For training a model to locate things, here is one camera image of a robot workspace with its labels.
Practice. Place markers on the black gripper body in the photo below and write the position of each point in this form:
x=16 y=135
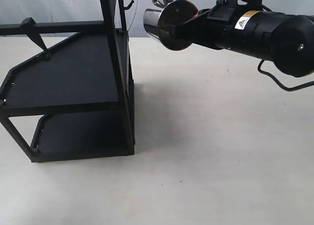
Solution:
x=219 y=26

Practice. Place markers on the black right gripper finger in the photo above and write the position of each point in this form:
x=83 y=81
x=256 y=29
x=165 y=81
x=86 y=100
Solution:
x=194 y=28

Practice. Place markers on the stainless steel mug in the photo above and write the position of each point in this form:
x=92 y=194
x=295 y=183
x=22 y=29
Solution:
x=160 y=23

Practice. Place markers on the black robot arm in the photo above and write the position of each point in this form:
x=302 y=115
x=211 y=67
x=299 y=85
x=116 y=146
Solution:
x=247 y=27

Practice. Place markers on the black two-tier metal rack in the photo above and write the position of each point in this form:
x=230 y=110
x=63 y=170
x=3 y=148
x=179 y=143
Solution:
x=75 y=99

